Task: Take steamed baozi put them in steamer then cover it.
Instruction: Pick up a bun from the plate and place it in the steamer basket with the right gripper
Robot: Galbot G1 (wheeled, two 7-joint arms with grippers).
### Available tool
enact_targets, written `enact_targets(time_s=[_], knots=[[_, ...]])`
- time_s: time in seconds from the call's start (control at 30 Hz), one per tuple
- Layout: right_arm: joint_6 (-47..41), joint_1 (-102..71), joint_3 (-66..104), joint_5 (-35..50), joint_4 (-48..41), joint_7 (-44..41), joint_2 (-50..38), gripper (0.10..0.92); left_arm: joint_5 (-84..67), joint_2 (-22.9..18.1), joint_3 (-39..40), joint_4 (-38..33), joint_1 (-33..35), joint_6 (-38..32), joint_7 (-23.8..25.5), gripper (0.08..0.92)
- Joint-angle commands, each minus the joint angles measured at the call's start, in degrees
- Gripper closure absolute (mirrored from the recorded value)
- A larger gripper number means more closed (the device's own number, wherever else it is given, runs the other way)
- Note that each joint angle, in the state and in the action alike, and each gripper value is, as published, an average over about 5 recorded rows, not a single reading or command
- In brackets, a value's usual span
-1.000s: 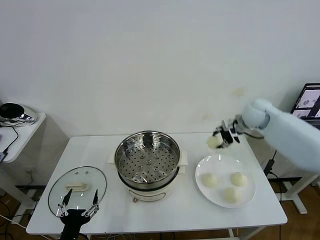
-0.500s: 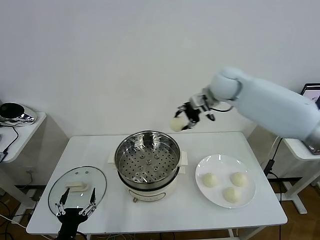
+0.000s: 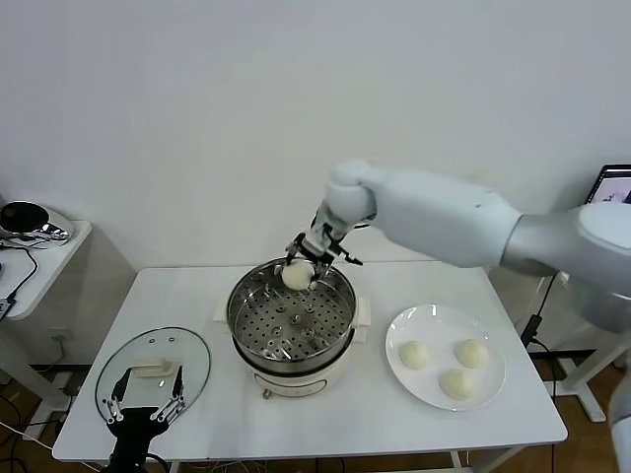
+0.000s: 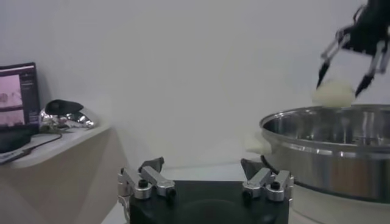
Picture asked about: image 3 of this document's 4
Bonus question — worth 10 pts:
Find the cream electric cooking pot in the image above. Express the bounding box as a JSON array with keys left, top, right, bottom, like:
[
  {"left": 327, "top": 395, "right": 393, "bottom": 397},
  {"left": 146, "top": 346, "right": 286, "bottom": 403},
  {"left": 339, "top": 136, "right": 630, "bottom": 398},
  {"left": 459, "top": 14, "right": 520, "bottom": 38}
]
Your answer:
[{"left": 212, "top": 297, "right": 372, "bottom": 401}]

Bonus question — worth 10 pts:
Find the white side table with device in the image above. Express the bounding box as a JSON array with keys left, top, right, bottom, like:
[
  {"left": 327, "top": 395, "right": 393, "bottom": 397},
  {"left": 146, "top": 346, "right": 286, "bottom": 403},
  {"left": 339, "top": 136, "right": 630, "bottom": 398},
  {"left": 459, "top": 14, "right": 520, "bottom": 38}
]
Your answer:
[{"left": 0, "top": 220, "right": 95, "bottom": 413}]

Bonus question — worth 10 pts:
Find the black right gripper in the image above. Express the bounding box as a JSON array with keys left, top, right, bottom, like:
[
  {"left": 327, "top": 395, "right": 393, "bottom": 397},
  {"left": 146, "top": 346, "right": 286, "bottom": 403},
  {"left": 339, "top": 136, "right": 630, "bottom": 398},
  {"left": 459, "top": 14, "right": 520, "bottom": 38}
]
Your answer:
[{"left": 284, "top": 227, "right": 345, "bottom": 291}]

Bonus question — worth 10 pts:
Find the white side table with laptop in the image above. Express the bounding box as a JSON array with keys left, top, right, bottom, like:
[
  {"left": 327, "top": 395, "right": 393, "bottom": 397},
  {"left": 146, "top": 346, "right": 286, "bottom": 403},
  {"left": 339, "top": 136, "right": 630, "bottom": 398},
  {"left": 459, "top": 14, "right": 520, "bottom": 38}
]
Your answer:
[{"left": 522, "top": 268, "right": 631, "bottom": 425}]

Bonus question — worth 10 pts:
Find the chrome and black device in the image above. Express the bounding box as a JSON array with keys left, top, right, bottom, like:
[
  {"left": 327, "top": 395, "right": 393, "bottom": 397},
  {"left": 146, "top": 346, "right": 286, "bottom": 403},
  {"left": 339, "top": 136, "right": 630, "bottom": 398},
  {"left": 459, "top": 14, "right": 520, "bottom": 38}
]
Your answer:
[{"left": 0, "top": 201, "right": 76, "bottom": 252}]

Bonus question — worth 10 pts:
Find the white work table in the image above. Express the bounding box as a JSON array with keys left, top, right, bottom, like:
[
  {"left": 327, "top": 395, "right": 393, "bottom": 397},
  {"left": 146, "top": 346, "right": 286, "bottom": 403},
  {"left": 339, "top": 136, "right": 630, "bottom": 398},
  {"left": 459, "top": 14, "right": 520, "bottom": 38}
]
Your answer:
[{"left": 51, "top": 260, "right": 568, "bottom": 464}]

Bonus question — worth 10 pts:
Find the white steamed baozi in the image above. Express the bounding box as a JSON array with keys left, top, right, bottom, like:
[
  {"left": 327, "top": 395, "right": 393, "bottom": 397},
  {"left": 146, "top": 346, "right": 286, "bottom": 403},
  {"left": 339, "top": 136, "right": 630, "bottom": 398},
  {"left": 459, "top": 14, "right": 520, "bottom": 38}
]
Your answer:
[
  {"left": 438, "top": 368, "right": 477, "bottom": 400},
  {"left": 397, "top": 341, "right": 432, "bottom": 371},
  {"left": 453, "top": 339, "right": 490, "bottom": 370},
  {"left": 280, "top": 260, "right": 316, "bottom": 291}
]

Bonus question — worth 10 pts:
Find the round white plate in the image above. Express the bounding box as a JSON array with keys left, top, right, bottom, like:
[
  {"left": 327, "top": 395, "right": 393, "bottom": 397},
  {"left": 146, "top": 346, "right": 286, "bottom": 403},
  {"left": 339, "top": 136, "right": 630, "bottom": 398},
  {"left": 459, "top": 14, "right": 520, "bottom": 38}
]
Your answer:
[{"left": 385, "top": 304, "right": 507, "bottom": 413}]

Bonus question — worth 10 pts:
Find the perforated steel steamer basket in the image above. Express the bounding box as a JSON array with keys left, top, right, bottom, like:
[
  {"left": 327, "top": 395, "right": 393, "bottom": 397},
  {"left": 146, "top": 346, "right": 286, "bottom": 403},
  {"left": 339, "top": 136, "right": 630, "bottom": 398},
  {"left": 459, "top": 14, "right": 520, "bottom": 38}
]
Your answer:
[{"left": 226, "top": 255, "right": 357, "bottom": 364}]

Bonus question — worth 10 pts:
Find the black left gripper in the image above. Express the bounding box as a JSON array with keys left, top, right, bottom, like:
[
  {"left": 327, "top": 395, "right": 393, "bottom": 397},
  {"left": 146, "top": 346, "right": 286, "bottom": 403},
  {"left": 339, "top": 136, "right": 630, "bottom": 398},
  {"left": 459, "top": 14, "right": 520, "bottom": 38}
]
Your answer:
[{"left": 101, "top": 365, "right": 188, "bottom": 473}]

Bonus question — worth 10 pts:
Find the round glass pot lid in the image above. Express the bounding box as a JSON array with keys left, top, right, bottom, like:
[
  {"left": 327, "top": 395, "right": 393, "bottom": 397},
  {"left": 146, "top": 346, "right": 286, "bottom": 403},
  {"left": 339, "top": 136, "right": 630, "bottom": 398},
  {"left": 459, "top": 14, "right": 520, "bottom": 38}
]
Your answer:
[{"left": 95, "top": 327, "right": 212, "bottom": 430}]

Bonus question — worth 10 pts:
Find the thin black device cable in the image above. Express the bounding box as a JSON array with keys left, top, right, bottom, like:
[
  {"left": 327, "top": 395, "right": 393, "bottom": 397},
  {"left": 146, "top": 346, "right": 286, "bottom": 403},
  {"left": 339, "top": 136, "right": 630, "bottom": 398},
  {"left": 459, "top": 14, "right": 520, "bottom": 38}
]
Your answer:
[{"left": 0, "top": 244, "right": 39, "bottom": 304}]

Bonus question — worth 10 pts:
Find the grey open laptop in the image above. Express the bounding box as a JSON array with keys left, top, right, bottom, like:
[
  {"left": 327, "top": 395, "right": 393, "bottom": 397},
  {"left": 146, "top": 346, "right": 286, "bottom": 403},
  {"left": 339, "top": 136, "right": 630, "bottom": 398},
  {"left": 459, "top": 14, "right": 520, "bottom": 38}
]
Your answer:
[{"left": 586, "top": 165, "right": 631, "bottom": 206}]

